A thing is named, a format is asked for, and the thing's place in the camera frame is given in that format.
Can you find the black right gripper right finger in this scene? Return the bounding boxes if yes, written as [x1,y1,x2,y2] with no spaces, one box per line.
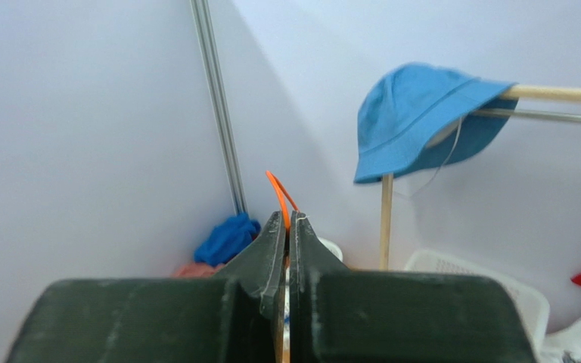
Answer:
[289,212,536,362]

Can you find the aluminium corner profile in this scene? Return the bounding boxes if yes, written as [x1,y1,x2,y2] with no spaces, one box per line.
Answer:
[191,0,247,213]

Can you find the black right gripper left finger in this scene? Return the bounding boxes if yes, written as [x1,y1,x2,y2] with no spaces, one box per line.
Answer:
[7,212,286,362]

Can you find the right white basket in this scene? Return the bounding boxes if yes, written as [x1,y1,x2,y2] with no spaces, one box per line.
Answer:
[403,248,551,353]

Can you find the wooden stand pole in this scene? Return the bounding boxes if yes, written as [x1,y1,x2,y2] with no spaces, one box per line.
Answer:
[379,85,581,271]

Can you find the pink cloth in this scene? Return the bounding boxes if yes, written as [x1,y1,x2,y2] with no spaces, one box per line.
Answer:
[172,262,225,278]

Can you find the orange thin wire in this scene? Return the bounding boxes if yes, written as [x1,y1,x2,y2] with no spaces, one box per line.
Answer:
[265,169,300,230]

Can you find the left white basket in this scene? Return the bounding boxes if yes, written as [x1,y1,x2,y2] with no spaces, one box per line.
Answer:
[318,237,343,262]

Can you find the blue cloth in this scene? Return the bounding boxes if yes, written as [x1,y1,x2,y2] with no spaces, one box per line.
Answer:
[194,213,262,267]

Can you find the blue bucket hat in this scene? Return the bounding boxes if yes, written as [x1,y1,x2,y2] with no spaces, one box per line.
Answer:
[354,63,518,184]

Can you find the white basket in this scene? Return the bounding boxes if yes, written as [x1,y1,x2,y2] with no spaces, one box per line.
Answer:
[318,237,343,262]
[403,248,551,353]

